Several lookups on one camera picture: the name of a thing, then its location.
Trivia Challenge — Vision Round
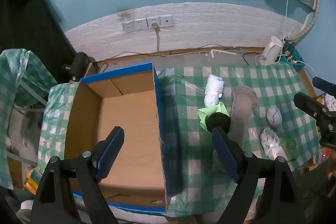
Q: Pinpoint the white patterned cloth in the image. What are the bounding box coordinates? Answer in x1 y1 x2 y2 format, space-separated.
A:
259 127 287 160

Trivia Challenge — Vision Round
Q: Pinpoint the white cable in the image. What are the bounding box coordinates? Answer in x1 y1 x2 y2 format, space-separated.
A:
297 60 318 77

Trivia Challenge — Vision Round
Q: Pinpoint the white wall socket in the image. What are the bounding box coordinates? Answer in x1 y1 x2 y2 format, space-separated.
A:
146 16 161 29
122 21 135 33
134 19 148 31
160 15 174 27

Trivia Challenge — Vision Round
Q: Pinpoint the green checkered tablecloth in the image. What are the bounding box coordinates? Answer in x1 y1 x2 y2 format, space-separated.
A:
38 61 322 216

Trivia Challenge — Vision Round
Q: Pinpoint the white blue-striped rolled sock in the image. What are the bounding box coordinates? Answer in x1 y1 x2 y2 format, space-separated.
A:
204 74 226 107

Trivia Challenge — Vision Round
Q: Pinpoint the white plastic appliance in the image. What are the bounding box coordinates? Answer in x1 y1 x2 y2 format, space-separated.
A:
255 36 283 66

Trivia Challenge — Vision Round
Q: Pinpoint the green mesh scourer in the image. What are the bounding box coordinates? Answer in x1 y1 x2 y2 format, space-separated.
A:
279 138 298 161

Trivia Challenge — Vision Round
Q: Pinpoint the checkered plastic cover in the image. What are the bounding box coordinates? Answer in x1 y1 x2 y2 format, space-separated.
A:
0 48 57 190

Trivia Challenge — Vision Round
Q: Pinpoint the light green cloth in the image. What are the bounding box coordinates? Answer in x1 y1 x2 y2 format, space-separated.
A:
197 102 232 132

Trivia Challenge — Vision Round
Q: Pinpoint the white plastic strip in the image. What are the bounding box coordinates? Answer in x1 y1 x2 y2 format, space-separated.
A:
211 49 237 58

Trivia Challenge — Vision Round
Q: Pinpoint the dark cabinet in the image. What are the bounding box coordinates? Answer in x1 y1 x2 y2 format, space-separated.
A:
0 0 79 62

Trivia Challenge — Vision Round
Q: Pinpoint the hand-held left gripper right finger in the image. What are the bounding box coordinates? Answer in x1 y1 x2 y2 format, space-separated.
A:
211 127 306 224

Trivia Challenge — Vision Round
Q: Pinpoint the black sock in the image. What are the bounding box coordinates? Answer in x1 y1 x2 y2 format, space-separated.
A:
207 113 232 134

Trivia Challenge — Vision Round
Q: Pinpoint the blue-edged cardboard box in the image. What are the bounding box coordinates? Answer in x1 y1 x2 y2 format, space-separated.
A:
63 62 181 214

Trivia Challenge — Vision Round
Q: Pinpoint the corrugated hose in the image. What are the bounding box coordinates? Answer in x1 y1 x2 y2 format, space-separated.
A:
286 0 321 42

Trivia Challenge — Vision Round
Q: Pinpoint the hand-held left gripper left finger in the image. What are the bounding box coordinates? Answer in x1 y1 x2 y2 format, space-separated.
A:
30 126 125 224

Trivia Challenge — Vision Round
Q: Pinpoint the yellow packet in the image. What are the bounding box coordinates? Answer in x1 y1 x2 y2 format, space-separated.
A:
24 168 42 190

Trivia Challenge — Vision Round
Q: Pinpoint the teal plastic basket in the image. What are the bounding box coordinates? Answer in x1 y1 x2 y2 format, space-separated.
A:
282 42 306 72

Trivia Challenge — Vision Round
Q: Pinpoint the grey plug cable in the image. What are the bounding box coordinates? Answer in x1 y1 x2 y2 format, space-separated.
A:
152 22 174 56

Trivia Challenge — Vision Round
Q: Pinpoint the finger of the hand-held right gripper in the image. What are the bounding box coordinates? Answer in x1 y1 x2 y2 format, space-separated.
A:
293 92 336 148
312 76 336 96

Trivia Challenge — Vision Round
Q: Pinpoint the long grey sock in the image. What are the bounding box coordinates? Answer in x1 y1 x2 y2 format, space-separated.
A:
230 86 259 146

